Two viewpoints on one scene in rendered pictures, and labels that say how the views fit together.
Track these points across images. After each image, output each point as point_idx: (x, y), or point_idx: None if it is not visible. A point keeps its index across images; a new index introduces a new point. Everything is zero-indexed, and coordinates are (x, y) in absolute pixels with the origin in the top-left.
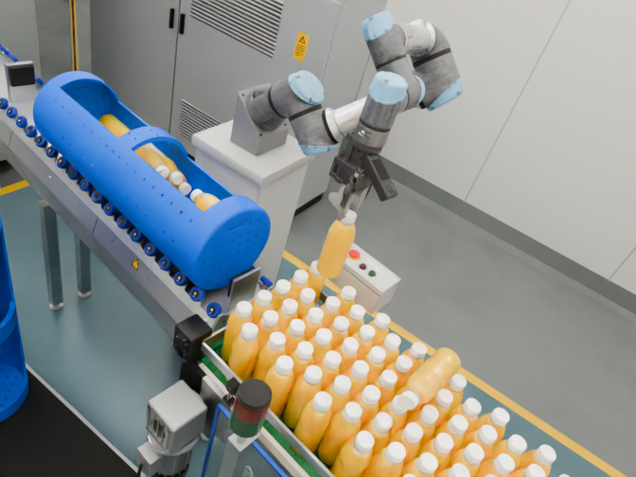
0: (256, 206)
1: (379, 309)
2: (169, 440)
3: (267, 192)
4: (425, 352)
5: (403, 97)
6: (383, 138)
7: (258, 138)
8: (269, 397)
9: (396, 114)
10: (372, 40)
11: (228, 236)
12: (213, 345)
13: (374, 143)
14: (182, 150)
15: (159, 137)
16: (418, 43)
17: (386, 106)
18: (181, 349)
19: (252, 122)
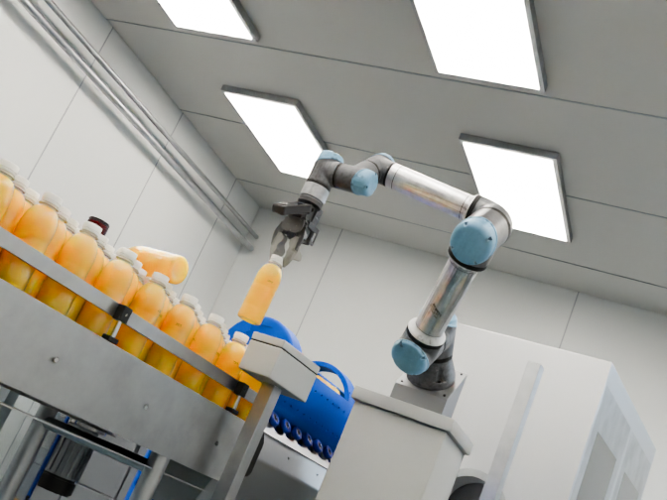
0: (285, 326)
1: (249, 367)
2: None
3: (363, 422)
4: (187, 294)
5: (326, 157)
6: (307, 186)
7: (396, 381)
8: (97, 217)
9: (319, 169)
10: None
11: (249, 335)
12: None
13: (302, 189)
14: (345, 390)
15: (331, 365)
16: (429, 185)
17: (314, 164)
18: None
19: (404, 373)
